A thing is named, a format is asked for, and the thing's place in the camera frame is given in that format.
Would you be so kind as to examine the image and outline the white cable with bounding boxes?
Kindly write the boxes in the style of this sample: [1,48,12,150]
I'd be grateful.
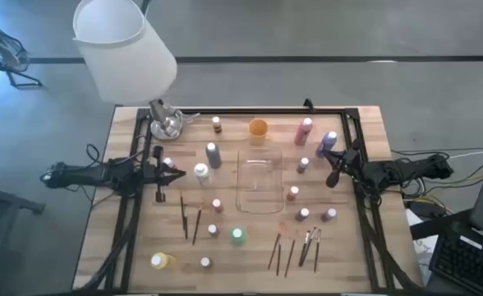
[449,149,483,160]

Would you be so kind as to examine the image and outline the large white paint bottle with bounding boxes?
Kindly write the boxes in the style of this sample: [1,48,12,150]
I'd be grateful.
[193,162,212,187]

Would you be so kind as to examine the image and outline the white paper sheet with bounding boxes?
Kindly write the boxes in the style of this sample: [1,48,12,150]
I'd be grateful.
[404,207,439,285]

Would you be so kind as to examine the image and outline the small purple paint bottle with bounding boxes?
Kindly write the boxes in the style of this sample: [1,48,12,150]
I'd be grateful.
[320,207,338,224]

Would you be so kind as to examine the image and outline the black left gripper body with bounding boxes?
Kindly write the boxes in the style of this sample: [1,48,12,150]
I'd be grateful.
[140,144,168,203]

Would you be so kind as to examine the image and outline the table lamp white shade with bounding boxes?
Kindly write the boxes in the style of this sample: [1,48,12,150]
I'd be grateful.
[71,0,184,141]

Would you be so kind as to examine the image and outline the large green paint bottle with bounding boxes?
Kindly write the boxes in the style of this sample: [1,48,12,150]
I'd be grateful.
[229,226,247,247]

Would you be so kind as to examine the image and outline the paintbrush gold ferrule orange tip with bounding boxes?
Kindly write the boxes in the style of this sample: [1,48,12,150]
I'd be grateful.
[283,229,299,279]

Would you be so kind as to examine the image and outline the large teal-grey paint bottle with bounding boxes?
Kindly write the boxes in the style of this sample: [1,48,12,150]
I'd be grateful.
[205,141,223,170]

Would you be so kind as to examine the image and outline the clear plastic bin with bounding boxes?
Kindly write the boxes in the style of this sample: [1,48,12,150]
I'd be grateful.
[235,146,285,215]

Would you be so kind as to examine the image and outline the small dark brown paint bottle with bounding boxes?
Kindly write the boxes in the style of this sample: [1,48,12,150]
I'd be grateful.
[294,207,311,224]

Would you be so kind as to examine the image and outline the yellow cable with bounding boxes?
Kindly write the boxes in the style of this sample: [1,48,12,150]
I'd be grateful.
[450,174,483,187]

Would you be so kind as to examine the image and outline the black paintbrush silver ferrule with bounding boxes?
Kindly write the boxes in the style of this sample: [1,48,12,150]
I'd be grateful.
[313,228,322,274]
[298,229,311,267]
[300,226,318,267]

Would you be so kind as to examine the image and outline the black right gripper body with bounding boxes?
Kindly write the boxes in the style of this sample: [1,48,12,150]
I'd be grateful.
[345,138,364,178]

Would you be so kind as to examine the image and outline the large pink paint bottle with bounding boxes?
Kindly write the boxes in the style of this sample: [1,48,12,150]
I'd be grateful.
[293,117,314,147]

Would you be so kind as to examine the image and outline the large blue paint bottle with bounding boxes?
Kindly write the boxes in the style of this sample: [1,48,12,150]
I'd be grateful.
[315,131,338,160]

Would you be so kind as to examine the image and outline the paintbrush flat orange bristles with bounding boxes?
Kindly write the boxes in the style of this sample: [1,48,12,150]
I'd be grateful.
[191,200,205,247]

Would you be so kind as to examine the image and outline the black power brick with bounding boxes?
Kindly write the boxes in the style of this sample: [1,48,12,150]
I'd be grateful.
[407,198,448,219]

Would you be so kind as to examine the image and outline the large yellow paint bottle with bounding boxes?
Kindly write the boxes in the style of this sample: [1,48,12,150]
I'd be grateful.
[149,252,177,271]

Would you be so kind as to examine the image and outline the orange plastic cup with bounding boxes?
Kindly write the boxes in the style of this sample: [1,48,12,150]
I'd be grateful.
[247,118,269,146]

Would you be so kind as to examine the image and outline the paintbrush silver ferrule tan bristles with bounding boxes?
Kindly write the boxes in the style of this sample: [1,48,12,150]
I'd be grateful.
[179,192,189,241]

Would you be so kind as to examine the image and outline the black keyboard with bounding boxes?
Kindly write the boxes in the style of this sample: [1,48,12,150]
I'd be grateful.
[428,228,483,296]

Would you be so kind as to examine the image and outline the fan paintbrush orange bristles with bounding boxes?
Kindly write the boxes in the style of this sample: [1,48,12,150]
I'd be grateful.
[267,223,286,271]

